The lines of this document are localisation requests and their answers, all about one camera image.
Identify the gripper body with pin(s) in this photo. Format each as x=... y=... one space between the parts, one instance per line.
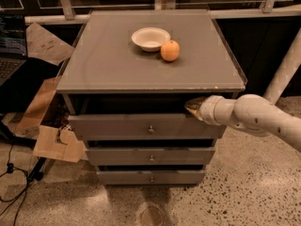
x=208 y=109

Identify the grey top drawer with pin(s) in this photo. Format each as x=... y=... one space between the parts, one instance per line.
x=142 y=126

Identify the grey drawer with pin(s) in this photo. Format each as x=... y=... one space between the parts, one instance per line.
x=142 y=126
x=149 y=156
x=151 y=177

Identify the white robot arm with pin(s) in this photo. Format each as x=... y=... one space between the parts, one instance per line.
x=251 y=114

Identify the grey middle drawer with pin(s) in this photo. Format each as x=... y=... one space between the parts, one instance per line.
x=149 y=156

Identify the grey drawer cabinet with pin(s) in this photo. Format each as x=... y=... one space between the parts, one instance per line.
x=109 y=74

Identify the grey bottom drawer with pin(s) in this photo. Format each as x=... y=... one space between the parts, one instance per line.
x=151 y=177

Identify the open laptop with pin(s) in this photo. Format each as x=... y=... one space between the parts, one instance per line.
x=13 y=46

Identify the orange fruit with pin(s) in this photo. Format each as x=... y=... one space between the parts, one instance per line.
x=170 y=50

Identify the white bowl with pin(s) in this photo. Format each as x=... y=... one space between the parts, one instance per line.
x=150 y=39

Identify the white diagonal pole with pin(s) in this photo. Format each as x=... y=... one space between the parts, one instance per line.
x=286 y=70

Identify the metal window railing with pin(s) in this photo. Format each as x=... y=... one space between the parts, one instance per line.
x=77 y=11

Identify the brown paper sheet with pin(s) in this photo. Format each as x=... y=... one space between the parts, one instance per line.
x=44 y=45

